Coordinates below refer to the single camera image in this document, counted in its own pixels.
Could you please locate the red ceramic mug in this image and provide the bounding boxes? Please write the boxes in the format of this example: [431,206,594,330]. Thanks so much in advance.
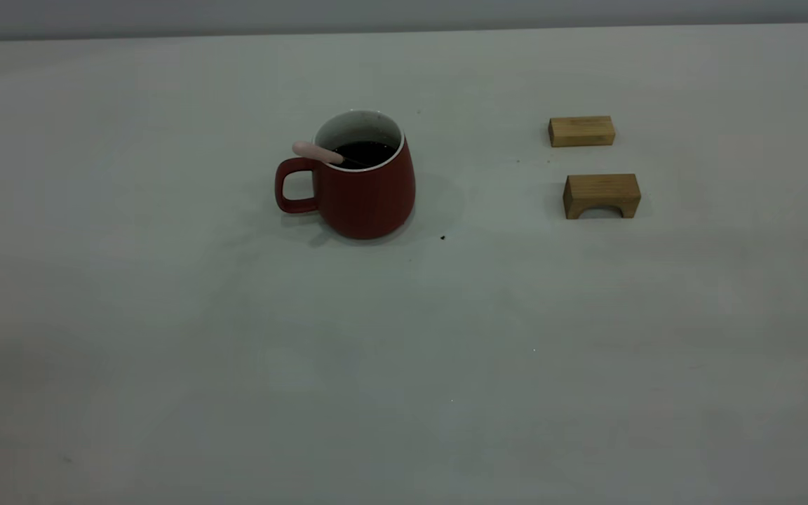
[275,109,417,241]

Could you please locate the pink handled metal spoon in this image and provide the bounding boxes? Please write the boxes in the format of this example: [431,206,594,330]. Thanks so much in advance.
[292,141,370,169]

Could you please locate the dark coffee liquid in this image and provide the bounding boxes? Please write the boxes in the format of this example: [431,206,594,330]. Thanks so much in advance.
[332,140,396,170]

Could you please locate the arched wooden block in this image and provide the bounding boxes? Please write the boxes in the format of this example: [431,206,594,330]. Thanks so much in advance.
[563,173,642,220]

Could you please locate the flat wooden block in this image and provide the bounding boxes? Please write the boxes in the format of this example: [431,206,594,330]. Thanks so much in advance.
[548,116,616,148]

